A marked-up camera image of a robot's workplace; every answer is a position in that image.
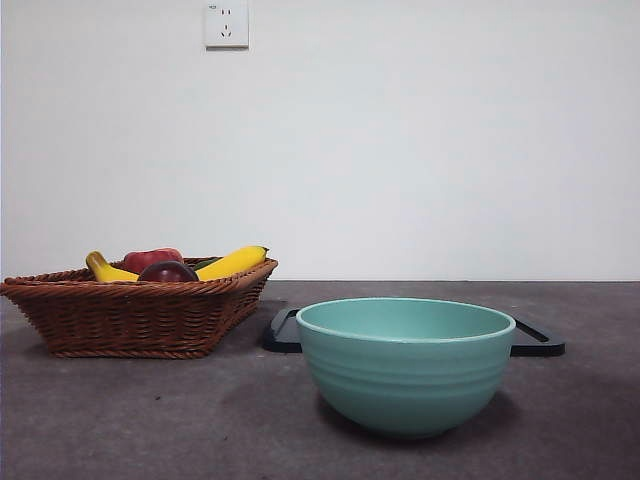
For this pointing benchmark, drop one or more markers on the yellow banana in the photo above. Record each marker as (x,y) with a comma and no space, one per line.
(235,261)

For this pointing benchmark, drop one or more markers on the teal ribbed bowl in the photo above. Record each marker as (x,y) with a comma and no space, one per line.
(407,380)

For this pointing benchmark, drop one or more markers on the dark green vegetable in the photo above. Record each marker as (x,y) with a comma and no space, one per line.
(206,261)

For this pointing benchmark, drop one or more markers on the red apple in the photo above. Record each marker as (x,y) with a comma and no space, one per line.
(150,256)

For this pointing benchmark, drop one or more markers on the black rectangular tray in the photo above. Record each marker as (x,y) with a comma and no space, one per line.
(280,345)

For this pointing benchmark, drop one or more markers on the brown wicker basket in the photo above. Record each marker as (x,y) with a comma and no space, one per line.
(125,320)

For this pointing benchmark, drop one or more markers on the white wall socket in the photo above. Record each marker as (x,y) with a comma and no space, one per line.
(227,27)

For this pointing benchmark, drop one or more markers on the dark red plum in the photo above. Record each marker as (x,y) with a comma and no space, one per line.
(167,272)

